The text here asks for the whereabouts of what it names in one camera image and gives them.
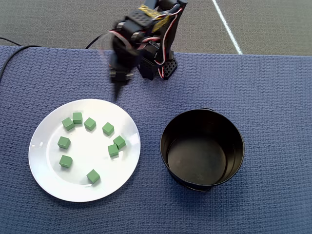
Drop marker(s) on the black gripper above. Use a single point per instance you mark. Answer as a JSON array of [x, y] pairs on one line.
[[119, 75]]

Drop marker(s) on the white round plate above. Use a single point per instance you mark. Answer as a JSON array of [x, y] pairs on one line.
[[85, 151]]

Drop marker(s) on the blue textured table mat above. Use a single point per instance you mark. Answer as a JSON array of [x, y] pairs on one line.
[[268, 122]]

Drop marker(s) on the black round metal container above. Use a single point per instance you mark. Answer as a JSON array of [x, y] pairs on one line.
[[200, 165]]

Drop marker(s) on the green cube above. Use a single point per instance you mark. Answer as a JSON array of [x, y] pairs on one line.
[[119, 142], [65, 161], [77, 117], [113, 150], [108, 128], [68, 123], [90, 123], [93, 176], [64, 142]]

